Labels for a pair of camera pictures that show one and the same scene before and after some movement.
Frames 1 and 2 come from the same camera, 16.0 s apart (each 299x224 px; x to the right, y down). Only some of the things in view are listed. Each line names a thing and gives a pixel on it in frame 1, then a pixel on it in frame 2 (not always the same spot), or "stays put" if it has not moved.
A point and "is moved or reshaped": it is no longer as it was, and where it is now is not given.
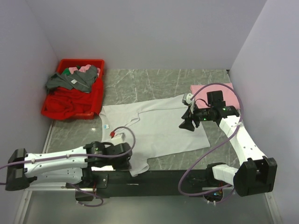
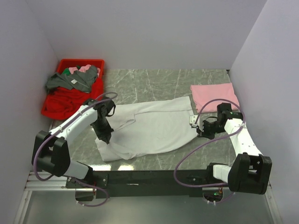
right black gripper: x=188 y=124 -> x=204 y=134
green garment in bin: x=67 y=71 stays put
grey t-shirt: x=82 y=81 stays put
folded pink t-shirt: x=229 y=97 stays put
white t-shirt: x=151 y=129 is moved or reshaped
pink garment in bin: x=83 y=69 stays put
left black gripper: x=125 y=164 -> x=105 y=135
